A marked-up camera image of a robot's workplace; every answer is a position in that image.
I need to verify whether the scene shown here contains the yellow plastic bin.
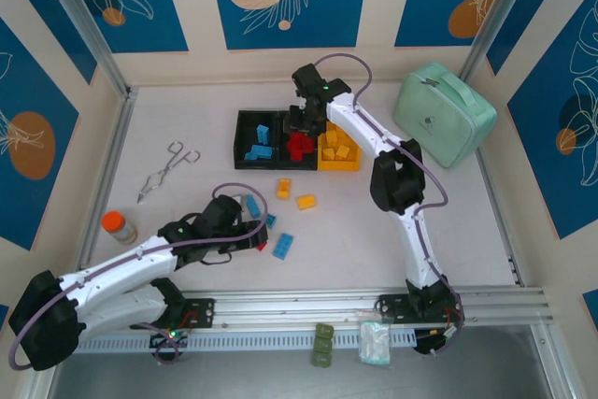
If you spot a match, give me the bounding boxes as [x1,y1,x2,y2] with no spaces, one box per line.
[317,122,363,172]

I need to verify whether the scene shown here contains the black plastic bin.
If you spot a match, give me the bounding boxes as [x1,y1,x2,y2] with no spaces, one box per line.
[278,110,320,171]
[233,110,281,170]

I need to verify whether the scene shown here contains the metal scissor tongs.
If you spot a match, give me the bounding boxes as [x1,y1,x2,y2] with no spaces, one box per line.
[136,140,201,205]

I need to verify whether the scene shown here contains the orange lid bottle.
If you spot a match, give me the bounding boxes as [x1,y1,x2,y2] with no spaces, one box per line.
[101,210,139,246]

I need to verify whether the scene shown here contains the base electronics wiring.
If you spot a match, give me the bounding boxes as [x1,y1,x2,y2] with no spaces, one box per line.
[414,307,477,359]
[148,327,191,363]

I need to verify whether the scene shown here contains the mint green zip bag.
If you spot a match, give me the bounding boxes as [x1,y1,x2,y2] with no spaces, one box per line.
[391,61,498,170]

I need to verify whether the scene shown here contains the clear plastic bag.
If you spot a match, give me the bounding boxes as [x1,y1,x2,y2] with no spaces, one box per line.
[357,309,392,366]

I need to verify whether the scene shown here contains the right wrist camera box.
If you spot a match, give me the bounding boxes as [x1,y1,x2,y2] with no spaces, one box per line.
[292,62,328,91]

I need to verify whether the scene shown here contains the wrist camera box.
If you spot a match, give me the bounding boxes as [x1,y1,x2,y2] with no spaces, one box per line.
[292,62,328,91]
[200,195,244,235]

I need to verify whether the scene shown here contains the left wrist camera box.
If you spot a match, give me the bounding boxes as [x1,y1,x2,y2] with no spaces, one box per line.
[200,195,244,235]

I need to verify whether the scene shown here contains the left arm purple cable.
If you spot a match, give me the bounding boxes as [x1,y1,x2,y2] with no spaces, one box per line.
[8,182,270,371]

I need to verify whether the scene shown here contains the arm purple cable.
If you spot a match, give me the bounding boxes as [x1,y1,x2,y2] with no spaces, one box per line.
[8,182,270,371]
[312,51,464,349]

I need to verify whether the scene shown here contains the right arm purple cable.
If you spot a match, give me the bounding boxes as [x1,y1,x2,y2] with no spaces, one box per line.
[312,51,464,349]

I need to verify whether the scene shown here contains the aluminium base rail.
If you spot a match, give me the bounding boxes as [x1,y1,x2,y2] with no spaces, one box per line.
[74,285,548,333]

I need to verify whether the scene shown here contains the slotted grey cable duct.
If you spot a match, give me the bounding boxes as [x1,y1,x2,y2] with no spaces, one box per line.
[74,327,418,354]

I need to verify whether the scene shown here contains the aluminium side rail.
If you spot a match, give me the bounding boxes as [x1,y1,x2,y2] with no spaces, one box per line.
[475,149,522,287]
[77,88,139,274]

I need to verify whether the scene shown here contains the aluminium frame post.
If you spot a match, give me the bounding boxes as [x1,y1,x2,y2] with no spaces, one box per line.
[460,0,534,85]
[35,0,132,100]

